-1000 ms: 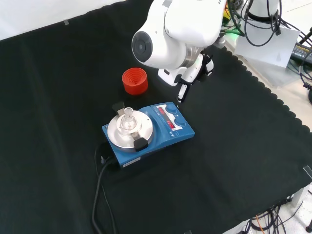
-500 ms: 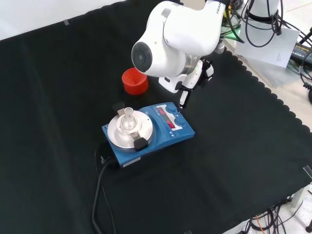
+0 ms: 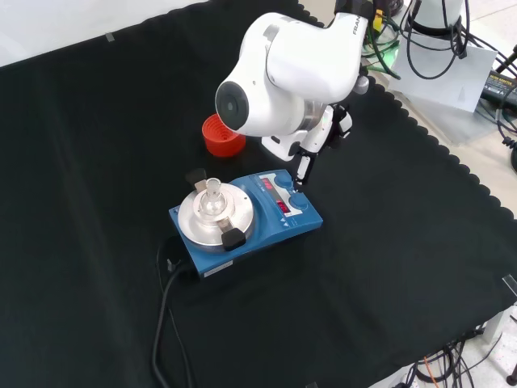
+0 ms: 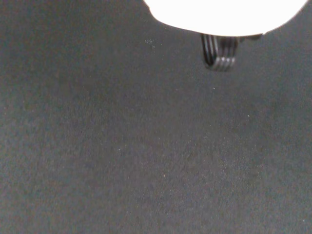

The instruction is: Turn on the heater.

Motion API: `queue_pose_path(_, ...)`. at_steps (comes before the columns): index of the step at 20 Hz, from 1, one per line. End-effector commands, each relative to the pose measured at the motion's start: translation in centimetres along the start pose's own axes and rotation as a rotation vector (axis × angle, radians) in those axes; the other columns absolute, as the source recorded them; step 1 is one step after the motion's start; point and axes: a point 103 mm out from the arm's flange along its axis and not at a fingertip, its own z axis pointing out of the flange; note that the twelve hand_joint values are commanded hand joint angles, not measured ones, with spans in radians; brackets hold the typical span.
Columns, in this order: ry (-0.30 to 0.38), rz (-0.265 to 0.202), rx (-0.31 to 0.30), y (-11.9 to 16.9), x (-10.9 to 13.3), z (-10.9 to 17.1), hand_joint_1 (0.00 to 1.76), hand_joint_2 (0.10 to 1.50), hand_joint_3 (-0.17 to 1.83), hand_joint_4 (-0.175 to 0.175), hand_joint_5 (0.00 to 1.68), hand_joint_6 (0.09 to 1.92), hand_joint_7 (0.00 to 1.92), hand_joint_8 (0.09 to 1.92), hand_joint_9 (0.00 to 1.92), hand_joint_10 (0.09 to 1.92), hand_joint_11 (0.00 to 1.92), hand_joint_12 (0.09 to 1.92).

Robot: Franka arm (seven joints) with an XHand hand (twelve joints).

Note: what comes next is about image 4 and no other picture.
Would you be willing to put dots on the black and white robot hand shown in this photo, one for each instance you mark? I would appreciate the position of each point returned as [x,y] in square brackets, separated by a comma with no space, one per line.
[219,14]

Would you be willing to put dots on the black bench cloth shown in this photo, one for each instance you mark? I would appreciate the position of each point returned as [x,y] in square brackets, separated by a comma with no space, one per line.
[122,146]

